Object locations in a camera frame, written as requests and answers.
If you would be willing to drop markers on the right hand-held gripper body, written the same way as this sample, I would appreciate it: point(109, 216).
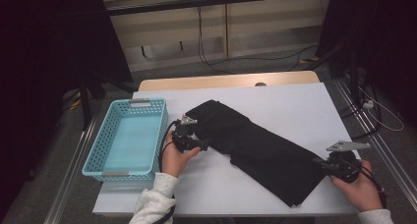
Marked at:
point(344, 166)

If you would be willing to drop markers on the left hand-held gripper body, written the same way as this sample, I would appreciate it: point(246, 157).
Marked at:
point(184, 139)

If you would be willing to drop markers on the black pants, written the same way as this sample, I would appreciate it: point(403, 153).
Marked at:
point(255, 148)

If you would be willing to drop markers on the light blue plastic basket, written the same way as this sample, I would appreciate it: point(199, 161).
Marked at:
point(131, 142)

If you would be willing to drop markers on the person's left hand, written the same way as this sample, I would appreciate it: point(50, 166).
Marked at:
point(173, 160)

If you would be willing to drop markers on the person's right hand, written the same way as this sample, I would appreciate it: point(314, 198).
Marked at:
point(364, 193)

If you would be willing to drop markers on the white table cover sheet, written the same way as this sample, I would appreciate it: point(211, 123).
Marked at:
point(331, 109)

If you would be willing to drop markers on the black stand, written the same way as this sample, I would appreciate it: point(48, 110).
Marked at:
point(86, 109)
point(353, 80)

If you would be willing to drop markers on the narrow black curtain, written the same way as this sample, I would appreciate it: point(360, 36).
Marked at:
point(387, 37)

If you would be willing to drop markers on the beige wooden cabinet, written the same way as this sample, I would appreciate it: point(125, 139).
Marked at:
point(268, 17)

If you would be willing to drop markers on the black horizontal metal bar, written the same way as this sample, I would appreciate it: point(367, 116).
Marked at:
point(213, 1)

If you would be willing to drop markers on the wide black curtain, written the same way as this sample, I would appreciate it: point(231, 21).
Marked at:
point(49, 53)

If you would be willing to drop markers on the metal floor rail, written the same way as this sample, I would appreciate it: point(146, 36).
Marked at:
point(393, 171)
point(65, 191)

